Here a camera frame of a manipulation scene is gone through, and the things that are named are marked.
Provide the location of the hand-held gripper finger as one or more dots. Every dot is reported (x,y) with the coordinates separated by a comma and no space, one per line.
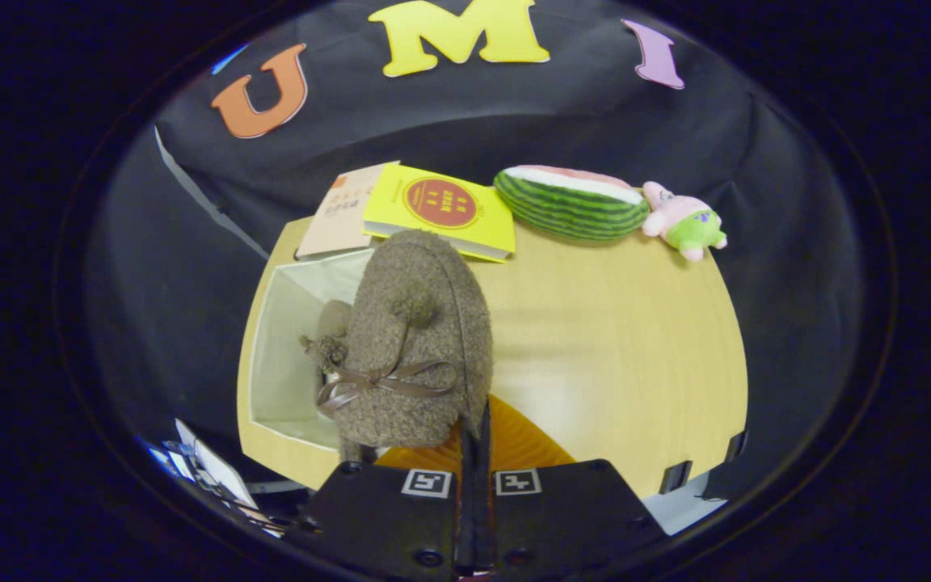
(485,461)
(469,493)

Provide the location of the black backdrop cloth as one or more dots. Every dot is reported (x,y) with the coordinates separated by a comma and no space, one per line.
(595,137)

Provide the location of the yellow book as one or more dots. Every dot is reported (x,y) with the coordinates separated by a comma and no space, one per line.
(385,210)

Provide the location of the black table leg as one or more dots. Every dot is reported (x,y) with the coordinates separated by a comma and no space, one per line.
(676,477)
(738,446)

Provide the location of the white paper sheet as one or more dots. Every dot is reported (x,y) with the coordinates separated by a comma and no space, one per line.
(219,473)

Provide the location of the watermelon slice plush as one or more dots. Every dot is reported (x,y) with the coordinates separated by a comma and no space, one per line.
(570,210)

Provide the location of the brown fuzzy shoe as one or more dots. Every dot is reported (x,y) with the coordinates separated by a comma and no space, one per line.
(433,275)
(334,319)

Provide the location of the beige book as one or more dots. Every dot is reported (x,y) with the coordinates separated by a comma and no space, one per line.
(336,222)

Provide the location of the pink and green plush toy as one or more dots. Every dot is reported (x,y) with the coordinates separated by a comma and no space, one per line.
(680,214)

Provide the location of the pile of printed packets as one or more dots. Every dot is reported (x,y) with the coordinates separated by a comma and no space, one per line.
(179,462)

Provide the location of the pale fabric storage box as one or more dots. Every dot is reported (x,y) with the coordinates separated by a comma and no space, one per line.
(288,323)

